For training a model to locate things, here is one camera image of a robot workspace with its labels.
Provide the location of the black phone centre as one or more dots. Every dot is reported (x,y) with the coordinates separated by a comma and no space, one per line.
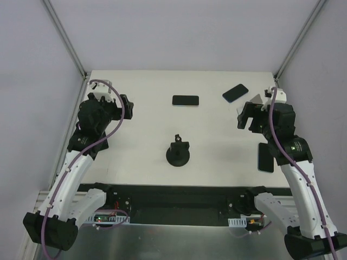
(186,100)

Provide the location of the aluminium frame post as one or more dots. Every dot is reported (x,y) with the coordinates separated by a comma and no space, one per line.
(317,9)
(64,37)

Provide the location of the black round-base phone holder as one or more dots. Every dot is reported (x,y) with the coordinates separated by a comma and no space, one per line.
(178,153)

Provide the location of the blue phone top right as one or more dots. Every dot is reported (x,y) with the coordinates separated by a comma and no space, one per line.
(235,93)

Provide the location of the left aluminium frame post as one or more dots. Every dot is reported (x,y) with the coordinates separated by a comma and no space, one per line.
(64,37)

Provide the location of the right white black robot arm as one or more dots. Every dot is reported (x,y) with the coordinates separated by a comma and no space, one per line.
(311,233)

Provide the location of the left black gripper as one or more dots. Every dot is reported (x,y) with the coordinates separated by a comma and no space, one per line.
(117,105)

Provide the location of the white cable duct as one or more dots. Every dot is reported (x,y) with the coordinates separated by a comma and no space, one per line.
(107,219)
(237,222)

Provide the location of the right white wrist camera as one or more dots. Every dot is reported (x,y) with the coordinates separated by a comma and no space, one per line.
(275,94)

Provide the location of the right aluminium frame post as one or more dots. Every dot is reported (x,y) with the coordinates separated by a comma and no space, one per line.
(317,9)

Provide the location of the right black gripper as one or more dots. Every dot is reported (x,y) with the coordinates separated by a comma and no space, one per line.
(253,116)

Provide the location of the left white cable duct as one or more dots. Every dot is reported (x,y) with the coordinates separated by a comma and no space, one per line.
(107,219)

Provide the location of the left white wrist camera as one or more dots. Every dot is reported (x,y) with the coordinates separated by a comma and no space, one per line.
(100,90)

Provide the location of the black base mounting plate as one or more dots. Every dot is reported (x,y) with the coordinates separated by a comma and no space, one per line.
(174,205)

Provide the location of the right white cable duct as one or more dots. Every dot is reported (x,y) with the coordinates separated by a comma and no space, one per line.
(237,222)

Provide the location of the silver metal phone stand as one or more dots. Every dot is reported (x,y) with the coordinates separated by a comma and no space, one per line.
(256,99)

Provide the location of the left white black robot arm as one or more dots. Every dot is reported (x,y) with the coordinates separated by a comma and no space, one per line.
(58,219)

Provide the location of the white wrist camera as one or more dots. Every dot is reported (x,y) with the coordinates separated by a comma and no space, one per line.
(275,94)
(100,90)

